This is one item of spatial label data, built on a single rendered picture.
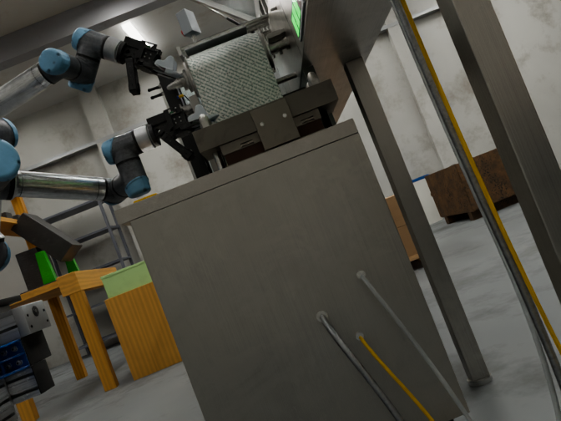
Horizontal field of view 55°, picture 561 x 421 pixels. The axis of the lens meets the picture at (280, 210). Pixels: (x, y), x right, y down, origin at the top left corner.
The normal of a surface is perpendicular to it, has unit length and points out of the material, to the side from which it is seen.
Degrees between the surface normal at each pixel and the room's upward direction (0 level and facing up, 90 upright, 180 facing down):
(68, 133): 90
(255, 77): 90
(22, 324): 90
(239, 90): 90
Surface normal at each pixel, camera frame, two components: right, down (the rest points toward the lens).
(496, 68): -0.01, -0.04
